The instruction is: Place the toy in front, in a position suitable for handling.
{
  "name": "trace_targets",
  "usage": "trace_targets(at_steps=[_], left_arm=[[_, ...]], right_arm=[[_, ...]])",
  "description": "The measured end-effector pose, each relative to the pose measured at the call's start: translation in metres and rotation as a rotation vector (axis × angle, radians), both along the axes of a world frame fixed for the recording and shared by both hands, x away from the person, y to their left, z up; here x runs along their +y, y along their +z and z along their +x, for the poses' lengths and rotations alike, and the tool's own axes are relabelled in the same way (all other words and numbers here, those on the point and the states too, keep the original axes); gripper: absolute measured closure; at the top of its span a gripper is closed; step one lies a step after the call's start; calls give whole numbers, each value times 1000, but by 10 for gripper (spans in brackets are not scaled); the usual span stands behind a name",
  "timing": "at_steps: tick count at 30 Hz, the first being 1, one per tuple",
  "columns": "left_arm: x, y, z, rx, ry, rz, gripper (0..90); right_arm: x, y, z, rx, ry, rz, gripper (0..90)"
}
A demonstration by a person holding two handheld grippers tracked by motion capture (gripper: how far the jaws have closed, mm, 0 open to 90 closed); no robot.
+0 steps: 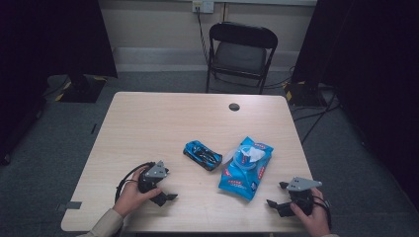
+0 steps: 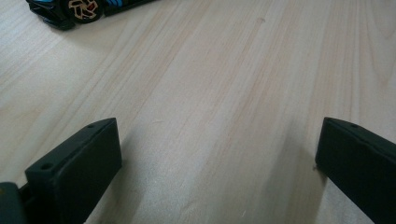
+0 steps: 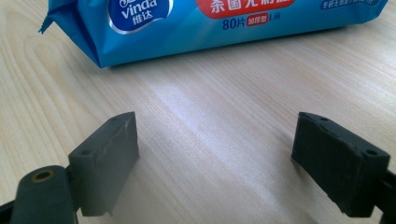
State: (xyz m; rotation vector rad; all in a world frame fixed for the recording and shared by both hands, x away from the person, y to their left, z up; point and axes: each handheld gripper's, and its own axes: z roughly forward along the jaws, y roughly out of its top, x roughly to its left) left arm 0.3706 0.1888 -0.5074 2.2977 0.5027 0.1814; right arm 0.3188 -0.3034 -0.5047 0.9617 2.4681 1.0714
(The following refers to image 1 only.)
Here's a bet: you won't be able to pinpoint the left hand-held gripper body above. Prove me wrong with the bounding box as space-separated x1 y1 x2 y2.
137 160 170 198

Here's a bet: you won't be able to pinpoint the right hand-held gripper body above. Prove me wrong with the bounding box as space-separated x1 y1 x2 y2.
286 177 323 216

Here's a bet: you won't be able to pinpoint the white wet wipe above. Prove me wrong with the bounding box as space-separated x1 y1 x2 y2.
245 146 267 163

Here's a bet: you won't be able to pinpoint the blue wet wipes packet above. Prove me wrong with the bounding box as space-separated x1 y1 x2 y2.
217 136 275 202

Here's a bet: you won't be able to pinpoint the person's left hand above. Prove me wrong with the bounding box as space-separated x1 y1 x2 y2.
112 166 163 218

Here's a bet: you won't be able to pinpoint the person's right hand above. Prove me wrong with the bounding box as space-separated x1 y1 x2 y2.
290 189 331 237

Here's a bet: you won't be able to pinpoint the black stand base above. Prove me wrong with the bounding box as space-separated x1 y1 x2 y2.
284 80 327 108
58 73 107 104

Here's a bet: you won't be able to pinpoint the grey tape piece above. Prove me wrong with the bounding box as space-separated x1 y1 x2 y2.
56 200 83 212

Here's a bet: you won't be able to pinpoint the black folding chair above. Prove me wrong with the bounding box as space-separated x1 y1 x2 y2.
206 21 279 96

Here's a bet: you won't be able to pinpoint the black curtain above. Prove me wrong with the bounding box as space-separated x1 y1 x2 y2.
291 0 419 211
0 0 119 166

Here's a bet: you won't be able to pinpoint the right hand-held gripper cable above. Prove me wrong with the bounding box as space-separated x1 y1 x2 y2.
312 194 333 231

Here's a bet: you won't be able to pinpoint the black floor cables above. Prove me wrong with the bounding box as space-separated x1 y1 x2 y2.
293 88 342 146

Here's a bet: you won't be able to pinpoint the black wall socket cable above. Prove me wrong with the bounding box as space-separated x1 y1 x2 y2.
196 7 210 65

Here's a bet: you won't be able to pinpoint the white wall socket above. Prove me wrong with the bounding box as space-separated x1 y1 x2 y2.
192 0 215 14

